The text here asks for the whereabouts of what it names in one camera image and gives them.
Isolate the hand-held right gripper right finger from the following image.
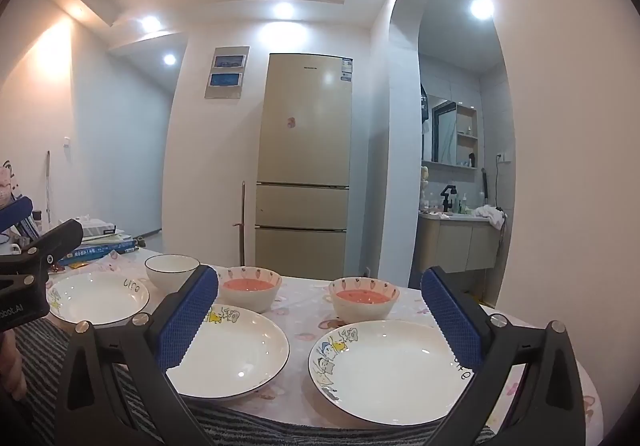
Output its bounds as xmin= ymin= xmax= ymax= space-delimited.
xmin=420 ymin=266 xmax=586 ymax=446

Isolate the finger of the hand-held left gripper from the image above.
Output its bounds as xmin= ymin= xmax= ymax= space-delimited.
xmin=0 ymin=196 xmax=34 ymax=233
xmin=0 ymin=219 xmax=84 ymax=277

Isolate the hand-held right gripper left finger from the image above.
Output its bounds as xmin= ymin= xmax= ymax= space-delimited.
xmin=54 ymin=263 xmax=221 ymax=446

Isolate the white bowl with dark rim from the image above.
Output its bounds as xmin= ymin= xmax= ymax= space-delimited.
xmin=145 ymin=254 xmax=201 ymax=292

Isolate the white plate with yellow cartoon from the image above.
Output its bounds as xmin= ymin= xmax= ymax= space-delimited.
xmin=165 ymin=305 xmax=291 ymax=399

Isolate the pink strawberry bowl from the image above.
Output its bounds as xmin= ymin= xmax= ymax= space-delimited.
xmin=216 ymin=266 xmax=282 ymax=314
xmin=328 ymin=276 xmax=400 ymax=322

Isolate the white plate with small print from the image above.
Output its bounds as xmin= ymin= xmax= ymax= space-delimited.
xmin=47 ymin=271 xmax=150 ymax=326

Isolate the white plate with blue cartoon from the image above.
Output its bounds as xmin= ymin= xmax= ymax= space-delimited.
xmin=307 ymin=320 xmax=476 ymax=427

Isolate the person's left hand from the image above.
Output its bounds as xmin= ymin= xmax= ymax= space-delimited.
xmin=0 ymin=329 xmax=28 ymax=402

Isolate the white tissue box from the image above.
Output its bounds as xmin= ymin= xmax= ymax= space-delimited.
xmin=77 ymin=217 xmax=117 ymax=239

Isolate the stack of books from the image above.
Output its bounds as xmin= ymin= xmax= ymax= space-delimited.
xmin=55 ymin=232 xmax=137 ymax=266

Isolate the beige vanity cabinet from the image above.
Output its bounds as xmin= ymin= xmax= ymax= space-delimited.
xmin=417 ymin=211 xmax=503 ymax=274

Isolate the white cloth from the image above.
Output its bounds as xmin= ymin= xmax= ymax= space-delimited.
xmin=474 ymin=205 xmax=508 ymax=229

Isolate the pink cartoon tablecloth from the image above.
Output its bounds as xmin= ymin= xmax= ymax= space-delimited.
xmin=45 ymin=249 xmax=601 ymax=446

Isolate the bathroom mirror cabinet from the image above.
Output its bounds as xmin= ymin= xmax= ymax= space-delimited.
xmin=422 ymin=94 xmax=479 ymax=169

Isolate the beige refrigerator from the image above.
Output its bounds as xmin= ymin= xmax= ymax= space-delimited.
xmin=254 ymin=53 xmax=353 ymax=279

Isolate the grey wall panel box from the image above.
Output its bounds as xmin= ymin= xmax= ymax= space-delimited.
xmin=204 ymin=45 xmax=250 ymax=101

